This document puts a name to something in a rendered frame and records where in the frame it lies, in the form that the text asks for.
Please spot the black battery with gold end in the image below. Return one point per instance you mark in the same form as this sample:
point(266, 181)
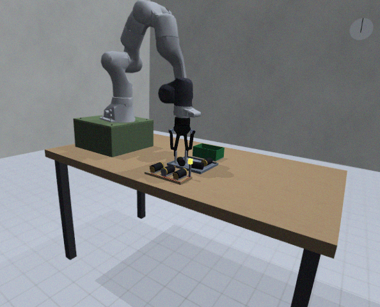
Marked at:
point(207, 161)
point(158, 166)
point(169, 169)
point(197, 165)
point(181, 161)
point(182, 172)

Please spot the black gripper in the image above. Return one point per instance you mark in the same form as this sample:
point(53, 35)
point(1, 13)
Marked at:
point(182, 127)

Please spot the light blue tray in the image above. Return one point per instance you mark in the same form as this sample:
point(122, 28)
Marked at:
point(199, 171)

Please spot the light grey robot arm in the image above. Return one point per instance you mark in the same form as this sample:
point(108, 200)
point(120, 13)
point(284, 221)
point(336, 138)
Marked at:
point(179, 92)

